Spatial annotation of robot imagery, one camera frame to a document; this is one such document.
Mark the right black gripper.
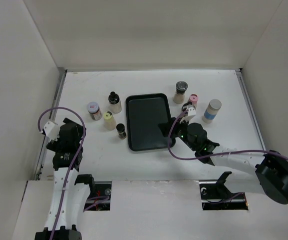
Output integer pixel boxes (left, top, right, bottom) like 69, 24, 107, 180
158, 115, 197, 151

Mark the yellow cap seasoning shaker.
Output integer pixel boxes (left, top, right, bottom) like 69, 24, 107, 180
103, 111, 116, 131

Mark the small brown spice bottle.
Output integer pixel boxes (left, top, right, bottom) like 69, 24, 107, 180
116, 123, 127, 139

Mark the black top grinder bottle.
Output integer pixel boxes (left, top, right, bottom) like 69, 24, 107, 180
108, 91, 122, 114

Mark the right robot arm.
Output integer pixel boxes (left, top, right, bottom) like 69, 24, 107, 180
158, 117, 288, 205

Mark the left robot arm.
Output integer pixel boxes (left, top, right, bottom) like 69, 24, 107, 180
35, 118, 96, 240

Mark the small dark cap bottle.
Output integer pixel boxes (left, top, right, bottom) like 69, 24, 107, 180
181, 102, 190, 112

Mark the black rectangular tray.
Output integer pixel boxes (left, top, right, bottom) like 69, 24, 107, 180
125, 93, 171, 152

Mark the pink cap seasoning shaker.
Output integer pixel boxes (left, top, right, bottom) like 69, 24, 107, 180
188, 94, 198, 108

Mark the white cap dark spice jar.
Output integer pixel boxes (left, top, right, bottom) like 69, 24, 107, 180
87, 101, 102, 121

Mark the black cap pepper grinder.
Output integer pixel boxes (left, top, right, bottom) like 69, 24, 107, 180
173, 81, 188, 104

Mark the blue label silver cap jar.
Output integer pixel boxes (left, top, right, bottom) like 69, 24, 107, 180
202, 99, 222, 124

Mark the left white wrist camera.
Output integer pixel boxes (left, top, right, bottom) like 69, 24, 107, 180
41, 120, 60, 141

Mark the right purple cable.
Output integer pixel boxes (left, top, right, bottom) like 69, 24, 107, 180
167, 111, 288, 204

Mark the purple cable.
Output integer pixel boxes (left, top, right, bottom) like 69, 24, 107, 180
38, 107, 109, 240
167, 111, 288, 204

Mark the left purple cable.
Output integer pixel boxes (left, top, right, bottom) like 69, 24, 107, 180
38, 107, 109, 240

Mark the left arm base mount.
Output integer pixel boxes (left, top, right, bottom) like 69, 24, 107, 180
84, 181, 112, 211

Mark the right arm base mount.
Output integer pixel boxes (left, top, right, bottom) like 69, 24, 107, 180
199, 171, 248, 211

